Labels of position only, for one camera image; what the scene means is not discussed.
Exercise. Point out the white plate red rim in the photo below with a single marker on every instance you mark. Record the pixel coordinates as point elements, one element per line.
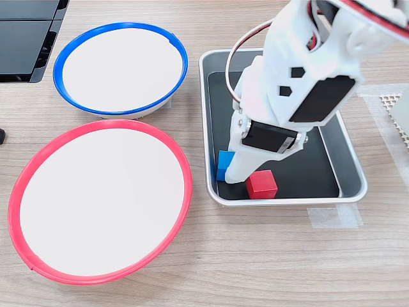
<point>102,201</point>

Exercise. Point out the steel tray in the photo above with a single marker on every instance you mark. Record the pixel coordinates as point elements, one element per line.
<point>351,160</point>

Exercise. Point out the black tray mat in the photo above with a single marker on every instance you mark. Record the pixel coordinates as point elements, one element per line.
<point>303,172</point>

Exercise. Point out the small black object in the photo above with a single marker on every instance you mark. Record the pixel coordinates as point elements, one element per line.
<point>2,136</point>

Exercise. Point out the black box device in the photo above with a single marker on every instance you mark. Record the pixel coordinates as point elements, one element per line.
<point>19,41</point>

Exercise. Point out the blue cube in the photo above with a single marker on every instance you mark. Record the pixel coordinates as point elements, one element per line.
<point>223,160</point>

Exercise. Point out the clear tape strip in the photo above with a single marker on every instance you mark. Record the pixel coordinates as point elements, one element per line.
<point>334,217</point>

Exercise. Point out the pale perforated base plate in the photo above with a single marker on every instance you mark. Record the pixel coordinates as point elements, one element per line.
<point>388,101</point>

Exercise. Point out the red cube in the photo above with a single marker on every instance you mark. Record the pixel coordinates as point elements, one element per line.
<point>260,187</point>

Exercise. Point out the white plate blue rim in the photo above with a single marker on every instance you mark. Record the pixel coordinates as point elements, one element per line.
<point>121,70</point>

